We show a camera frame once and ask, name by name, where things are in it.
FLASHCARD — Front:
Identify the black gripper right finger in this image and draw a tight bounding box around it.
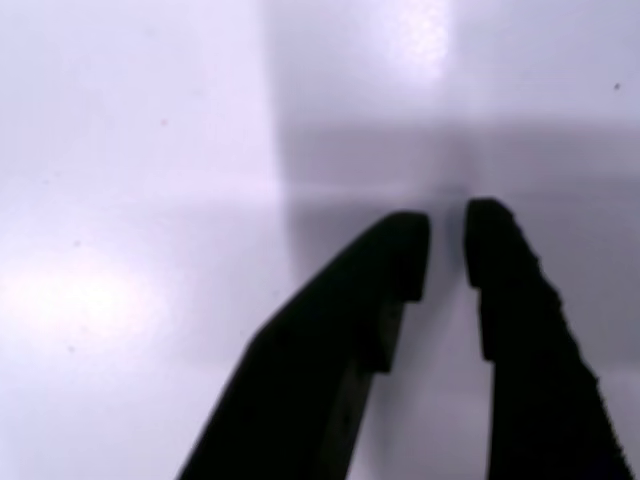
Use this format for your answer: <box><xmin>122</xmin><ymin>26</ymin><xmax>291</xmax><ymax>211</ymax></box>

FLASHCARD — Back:
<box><xmin>463</xmin><ymin>197</ymin><xmax>637</xmax><ymax>480</ymax></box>

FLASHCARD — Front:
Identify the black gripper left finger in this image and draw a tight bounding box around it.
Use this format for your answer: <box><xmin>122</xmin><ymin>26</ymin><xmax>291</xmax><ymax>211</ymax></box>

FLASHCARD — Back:
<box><xmin>174</xmin><ymin>211</ymin><xmax>432</xmax><ymax>480</ymax></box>

